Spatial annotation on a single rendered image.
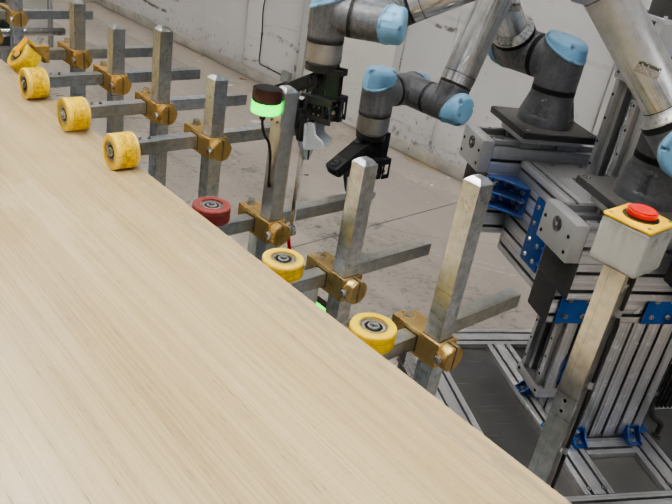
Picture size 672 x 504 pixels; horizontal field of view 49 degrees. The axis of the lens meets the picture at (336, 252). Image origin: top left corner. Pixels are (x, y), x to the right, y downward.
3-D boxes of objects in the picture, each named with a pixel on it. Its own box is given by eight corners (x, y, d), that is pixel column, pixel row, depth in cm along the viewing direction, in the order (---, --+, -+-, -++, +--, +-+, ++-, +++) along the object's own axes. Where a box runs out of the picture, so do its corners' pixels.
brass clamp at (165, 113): (153, 107, 196) (154, 89, 194) (178, 124, 188) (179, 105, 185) (132, 109, 192) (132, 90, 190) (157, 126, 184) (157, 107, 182)
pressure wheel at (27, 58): (18, 72, 217) (35, 50, 217) (28, 80, 212) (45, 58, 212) (2, 60, 213) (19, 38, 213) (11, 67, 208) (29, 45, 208)
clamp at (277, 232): (254, 218, 169) (256, 198, 167) (289, 244, 161) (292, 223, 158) (234, 222, 166) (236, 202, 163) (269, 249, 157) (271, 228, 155)
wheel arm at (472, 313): (504, 302, 152) (509, 285, 150) (517, 310, 150) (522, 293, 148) (349, 364, 125) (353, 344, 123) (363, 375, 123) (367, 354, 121)
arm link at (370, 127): (373, 121, 168) (349, 110, 173) (370, 140, 170) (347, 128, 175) (396, 118, 172) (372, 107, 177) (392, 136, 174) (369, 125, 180)
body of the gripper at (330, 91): (328, 130, 150) (335, 71, 145) (292, 119, 153) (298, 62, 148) (345, 122, 156) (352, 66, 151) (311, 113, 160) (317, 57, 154)
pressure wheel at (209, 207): (213, 238, 162) (217, 191, 157) (233, 254, 157) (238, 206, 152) (182, 245, 157) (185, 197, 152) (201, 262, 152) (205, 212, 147)
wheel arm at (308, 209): (346, 206, 183) (348, 190, 181) (354, 211, 181) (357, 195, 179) (194, 238, 156) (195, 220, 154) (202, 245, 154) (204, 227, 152)
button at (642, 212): (633, 211, 99) (637, 200, 98) (660, 224, 96) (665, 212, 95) (618, 216, 96) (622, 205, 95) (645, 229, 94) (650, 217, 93)
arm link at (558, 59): (561, 94, 189) (577, 41, 182) (519, 79, 197) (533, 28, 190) (585, 91, 196) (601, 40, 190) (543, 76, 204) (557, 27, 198)
